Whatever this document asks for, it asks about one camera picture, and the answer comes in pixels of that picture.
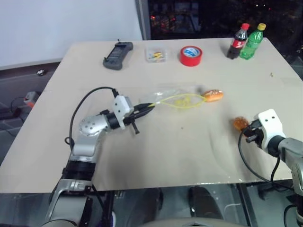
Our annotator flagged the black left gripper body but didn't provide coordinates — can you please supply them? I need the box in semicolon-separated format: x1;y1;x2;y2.
122;107;141;135

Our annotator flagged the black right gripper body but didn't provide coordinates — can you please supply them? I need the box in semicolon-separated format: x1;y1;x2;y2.
246;119;266;149

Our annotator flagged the orange round snack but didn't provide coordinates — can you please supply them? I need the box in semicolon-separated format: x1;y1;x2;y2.
232;116;250;131

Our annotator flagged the clear plastic zip bag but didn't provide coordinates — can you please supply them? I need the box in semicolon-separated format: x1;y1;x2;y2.
138;83;207;111

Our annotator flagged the orange wrapped bread snack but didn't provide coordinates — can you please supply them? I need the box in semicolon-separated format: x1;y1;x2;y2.
203;89;224;103

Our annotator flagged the clear plastic parts box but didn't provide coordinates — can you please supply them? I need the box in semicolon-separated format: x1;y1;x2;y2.
144;45;172;64

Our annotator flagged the black handheld controller device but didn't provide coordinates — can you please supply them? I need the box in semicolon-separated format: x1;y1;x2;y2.
102;39;134;71

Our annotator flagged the red tape roll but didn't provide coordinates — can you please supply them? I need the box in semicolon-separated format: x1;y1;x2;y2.
179;45;204;67

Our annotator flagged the black table leg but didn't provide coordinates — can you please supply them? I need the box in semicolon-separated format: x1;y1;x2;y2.
236;183;253;227

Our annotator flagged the dark rounded shape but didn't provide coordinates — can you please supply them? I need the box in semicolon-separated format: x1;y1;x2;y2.
188;186;224;220

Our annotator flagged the green bottle yellow cap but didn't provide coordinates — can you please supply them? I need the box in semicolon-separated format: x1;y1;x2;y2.
239;23;267;60

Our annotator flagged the cola bottle red cap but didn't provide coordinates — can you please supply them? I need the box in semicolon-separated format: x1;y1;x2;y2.
226;23;250;60

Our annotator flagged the grey orange electrical device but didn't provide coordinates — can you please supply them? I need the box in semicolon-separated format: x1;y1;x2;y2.
23;91;42;106

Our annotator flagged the grey robot torso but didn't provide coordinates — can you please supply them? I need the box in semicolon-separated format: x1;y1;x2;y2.
141;217;247;227

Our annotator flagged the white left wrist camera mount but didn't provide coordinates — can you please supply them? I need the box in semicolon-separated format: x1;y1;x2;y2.
112;94;134;130

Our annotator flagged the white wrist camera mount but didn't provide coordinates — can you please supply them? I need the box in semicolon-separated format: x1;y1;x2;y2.
112;94;134;130
253;109;286;150

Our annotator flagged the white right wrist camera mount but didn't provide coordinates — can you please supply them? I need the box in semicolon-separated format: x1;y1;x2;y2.
253;109;286;150

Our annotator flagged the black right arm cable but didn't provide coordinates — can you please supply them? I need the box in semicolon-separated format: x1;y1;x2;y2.
237;131;296;190

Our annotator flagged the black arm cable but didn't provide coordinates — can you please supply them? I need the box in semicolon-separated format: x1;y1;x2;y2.
64;87;119;145
237;131;296;190

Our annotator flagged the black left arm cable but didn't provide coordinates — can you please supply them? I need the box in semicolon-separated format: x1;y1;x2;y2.
64;87;119;145

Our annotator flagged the grey window frame post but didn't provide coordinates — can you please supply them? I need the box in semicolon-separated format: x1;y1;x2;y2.
134;0;152;41

